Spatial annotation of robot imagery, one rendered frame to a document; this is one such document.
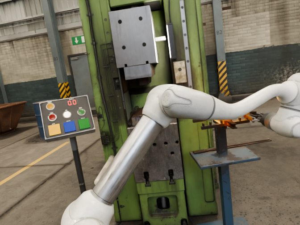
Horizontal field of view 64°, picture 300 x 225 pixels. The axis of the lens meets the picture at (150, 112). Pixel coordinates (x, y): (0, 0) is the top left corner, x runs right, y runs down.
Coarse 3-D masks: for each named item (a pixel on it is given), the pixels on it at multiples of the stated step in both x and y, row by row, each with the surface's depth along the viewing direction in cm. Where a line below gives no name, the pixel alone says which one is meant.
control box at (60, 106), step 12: (84, 96) 181; (60, 108) 173; (72, 108) 175; (84, 108) 177; (48, 120) 167; (60, 120) 169; (72, 120) 171; (48, 132) 164; (72, 132) 168; (84, 132) 173
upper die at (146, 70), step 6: (132, 66) 178; (138, 66) 177; (144, 66) 177; (150, 66) 178; (126, 72) 179; (132, 72) 179; (138, 72) 178; (144, 72) 178; (150, 72) 178; (126, 78) 180; (132, 78) 179; (138, 78) 179
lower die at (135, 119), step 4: (140, 108) 222; (136, 112) 204; (140, 112) 196; (132, 116) 191; (136, 116) 188; (140, 116) 184; (132, 120) 186; (136, 120) 185; (132, 124) 186; (136, 124) 186
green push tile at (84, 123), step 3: (78, 120) 172; (81, 120) 172; (84, 120) 173; (87, 120) 173; (81, 123) 171; (84, 123) 172; (87, 123) 172; (81, 126) 170; (84, 126) 171; (87, 126) 172; (81, 129) 171
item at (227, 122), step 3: (219, 120) 160; (222, 120) 155; (225, 120) 152; (228, 120) 148; (231, 120) 148; (225, 123) 148; (228, 123) 148; (231, 123) 141; (234, 123) 140; (228, 126) 146; (231, 126) 143; (234, 126) 140
